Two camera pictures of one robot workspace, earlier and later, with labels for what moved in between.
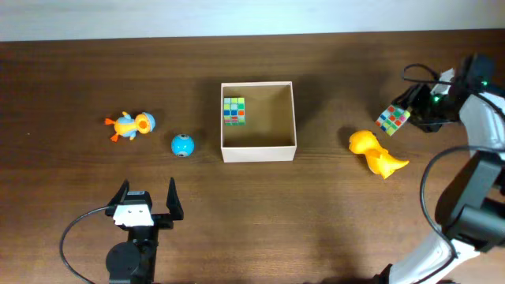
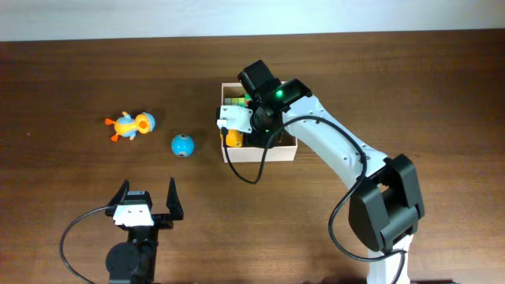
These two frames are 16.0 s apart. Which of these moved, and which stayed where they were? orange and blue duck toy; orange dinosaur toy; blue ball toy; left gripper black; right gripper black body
Moved: right gripper black body; orange dinosaur toy
Stayed: orange and blue duck toy; left gripper black; blue ball toy
